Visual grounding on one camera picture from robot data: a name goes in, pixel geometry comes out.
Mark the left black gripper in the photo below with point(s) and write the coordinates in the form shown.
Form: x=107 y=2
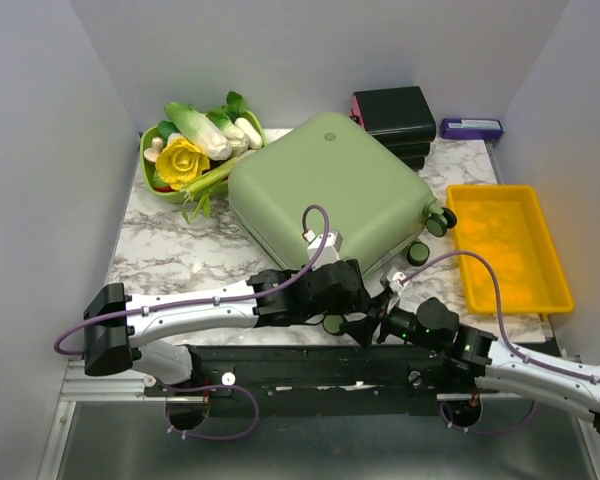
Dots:
x=356 y=304

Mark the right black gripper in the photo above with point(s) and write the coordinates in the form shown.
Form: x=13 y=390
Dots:
x=378 y=311

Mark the green hard-shell suitcase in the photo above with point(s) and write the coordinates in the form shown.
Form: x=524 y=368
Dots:
x=328 y=174

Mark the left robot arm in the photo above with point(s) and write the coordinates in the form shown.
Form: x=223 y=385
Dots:
x=126 y=332

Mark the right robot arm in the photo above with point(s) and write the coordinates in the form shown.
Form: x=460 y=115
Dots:
x=487 y=360

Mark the yellow plastic tray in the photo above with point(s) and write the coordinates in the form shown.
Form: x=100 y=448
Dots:
x=505 y=225

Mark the white radish toy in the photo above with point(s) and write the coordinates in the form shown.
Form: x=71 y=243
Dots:
x=254 y=139

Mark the celery stalk toy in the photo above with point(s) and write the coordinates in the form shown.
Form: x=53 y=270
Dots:
x=198 y=193

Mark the bok choy toy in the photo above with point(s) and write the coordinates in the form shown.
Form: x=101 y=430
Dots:
x=236 y=137

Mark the black stacked case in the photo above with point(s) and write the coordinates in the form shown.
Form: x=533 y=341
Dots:
x=400 y=119

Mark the purple box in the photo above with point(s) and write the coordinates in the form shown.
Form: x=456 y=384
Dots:
x=470 y=129

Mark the yellow cabbage toy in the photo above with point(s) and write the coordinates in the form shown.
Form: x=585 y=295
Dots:
x=180 y=163

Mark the green vegetable basket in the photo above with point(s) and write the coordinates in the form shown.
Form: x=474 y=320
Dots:
x=152 y=180

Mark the green leafy vegetable toy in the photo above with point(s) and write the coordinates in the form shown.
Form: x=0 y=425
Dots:
x=235 y=105

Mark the napa cabbage toy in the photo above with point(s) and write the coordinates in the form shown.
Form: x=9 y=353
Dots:
x=199 y=130

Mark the mushroom toy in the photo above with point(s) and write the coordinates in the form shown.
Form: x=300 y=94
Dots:
x=156 y=147

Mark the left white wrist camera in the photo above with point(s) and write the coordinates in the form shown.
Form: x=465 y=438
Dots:
x=324 y=248

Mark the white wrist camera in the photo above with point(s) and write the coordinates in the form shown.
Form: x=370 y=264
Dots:
x=324 y=248
x=394 y=280

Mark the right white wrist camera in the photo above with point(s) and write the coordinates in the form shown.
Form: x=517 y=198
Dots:
x=394 y=280

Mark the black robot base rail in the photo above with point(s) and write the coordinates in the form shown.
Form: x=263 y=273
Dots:
x=317 y=381

